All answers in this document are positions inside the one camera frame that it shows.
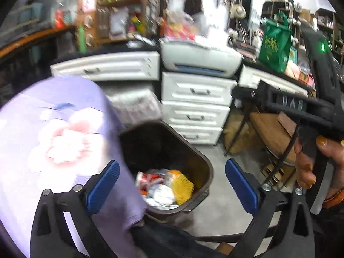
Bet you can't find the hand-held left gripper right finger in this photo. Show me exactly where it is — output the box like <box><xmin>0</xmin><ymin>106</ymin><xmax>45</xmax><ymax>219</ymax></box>
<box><xmin>225</xmin><ymin>158</ymin><xmax>315</xmax><ymax>258</ymax></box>

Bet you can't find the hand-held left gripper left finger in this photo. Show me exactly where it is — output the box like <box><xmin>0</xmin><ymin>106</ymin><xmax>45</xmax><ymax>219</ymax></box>
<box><xmin>30</xmin><ymin>160</ymin><xmax>120</xmax><ymax>258</ymax></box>

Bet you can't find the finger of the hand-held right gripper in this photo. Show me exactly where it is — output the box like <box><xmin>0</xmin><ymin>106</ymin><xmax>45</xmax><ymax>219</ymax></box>
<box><xmin>232</xmin><ymin>82</ymin><xmax>270</xmax><ymax>108</ymax></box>

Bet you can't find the yellow foam fruit net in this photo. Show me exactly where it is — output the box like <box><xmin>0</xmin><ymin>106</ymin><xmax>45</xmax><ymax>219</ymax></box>
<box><xmin>171</xmin><ymin>170</ymin><xmax>195</xmax><ymax>206</ymax></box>

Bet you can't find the white plastic bag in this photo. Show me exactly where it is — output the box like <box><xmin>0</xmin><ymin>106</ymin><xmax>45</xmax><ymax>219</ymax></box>
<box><xmin>147</xmin><ymin>183</ymin><xmax>180</xmax><ymax>209</ymax></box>

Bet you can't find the dark brown waste bin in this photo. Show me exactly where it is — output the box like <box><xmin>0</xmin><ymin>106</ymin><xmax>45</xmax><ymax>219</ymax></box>
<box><xmin>118</xmin><ymin>120</ymin><xmax>215</xmax><ymax>215</ymax></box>

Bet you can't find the person's right hand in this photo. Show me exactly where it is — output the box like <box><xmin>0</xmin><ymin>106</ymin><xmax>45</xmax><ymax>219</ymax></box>
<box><xmin>294</xmin><ymin>137</ymin><xmax>344</xmax><ymax>192</ymax></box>

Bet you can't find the white dresser drawer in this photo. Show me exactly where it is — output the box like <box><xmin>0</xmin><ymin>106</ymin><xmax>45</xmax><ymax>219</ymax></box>
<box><xmin>238</xmin><ymin>64</ymin><xmax>310</xmax><ymax>98</ymax></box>

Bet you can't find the wooden stool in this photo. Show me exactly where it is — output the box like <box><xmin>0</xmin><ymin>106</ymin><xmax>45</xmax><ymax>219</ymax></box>
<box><xmin>224</xmin><ymin>110</ymin><xmax>299</xmax><ymax>192</ymax></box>

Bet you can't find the green shopping bag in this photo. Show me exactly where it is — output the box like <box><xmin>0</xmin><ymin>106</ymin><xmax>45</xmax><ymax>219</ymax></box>
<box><xmin>258</xmin><ymin>12</ymin><xmax>292</xmax><ymax>74</ymax></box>

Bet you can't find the white cabinet drawer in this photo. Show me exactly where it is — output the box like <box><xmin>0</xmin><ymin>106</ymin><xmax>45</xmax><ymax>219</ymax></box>
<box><xmin>161</xmin><ymin>100</ymin><xmax>231</xmax><ymax>134</ymax></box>
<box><xmin>175</xmin><ymin>125</ymin><xmax>224</xmax><ymax>146</ymax></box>
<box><xmin>161</xmin><ymin>71</ymin><xmax>238</xmax><ymax>107</ymax></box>

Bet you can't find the white printer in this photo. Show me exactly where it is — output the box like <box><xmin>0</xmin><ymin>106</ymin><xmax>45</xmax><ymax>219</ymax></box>
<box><xmin>160</xmin><ymin>39</ymin><xmax>244</xmax><ymax>77</ymax></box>

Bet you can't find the purple floral tablecloth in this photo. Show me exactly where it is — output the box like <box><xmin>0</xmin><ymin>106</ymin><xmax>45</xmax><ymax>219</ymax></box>
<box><xmin>0</xmin><ymin>75</ymin><xmax>148</xmax><ymax>258</ymax></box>

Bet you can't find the white lace stool cover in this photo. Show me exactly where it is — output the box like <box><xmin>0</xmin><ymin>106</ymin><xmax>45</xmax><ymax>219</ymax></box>
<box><xmin>103</xmin><ymin>86</ymin><xmax>162</xmax><ymax>126</ymax></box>

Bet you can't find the clear bag with colourful contents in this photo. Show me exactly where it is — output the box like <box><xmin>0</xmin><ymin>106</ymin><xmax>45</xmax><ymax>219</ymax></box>
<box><xmin>163</xmin><ymin>13</ymin><xmax>200</xmax><ymax>40</ymax></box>

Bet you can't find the black hair bundle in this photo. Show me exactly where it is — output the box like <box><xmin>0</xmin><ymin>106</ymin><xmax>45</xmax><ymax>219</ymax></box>
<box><xmin>184</xmin><ymin>0</ymin><xmax>204</xmax><ymax>16</ymax></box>

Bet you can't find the long white drawer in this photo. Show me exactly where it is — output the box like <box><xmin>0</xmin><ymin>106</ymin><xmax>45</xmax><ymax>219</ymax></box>
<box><xmin>50</xmin><ymin>51</ymin><xmax>161</xmax><ymax>82</ymax></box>

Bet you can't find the green bottle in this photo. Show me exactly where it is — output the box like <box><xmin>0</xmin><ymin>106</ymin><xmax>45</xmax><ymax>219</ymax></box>
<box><xmin>77</xmin><ymin>25</ymin><xmax>87</xmax><ymax>55</ymax></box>

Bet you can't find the wooden bamboo rack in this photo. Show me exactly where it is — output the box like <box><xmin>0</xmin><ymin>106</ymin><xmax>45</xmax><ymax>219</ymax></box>
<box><xmin>95</xmin><ymin>0</ymin><xmax>151</xmax><ymax>45</ymax></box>

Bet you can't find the paper packet with label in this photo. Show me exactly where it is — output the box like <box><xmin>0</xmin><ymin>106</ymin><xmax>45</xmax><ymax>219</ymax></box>
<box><xmin>109</xmin><ymin>12</ymin><xmax>130</xmax><ymax>34</ymax></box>

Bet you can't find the wooden counter shelf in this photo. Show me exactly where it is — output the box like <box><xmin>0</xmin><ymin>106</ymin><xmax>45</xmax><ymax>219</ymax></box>
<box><xmin>0</xmin><ymin>24</ymin><xmax>78</xmax><ymax>60</ymax></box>

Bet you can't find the red tin can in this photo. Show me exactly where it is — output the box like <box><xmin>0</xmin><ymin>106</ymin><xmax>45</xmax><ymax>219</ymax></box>
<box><xmin>54</xmin><ymin>9</ymin><xmax>67</xmax><ymax>29</ymax></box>

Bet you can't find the orange bracelet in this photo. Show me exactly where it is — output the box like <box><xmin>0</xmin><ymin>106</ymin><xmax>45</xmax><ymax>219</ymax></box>
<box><xmin>323</xmin><ymin>189</ymin><xmax>344</xmax><ymax>209</ymax></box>

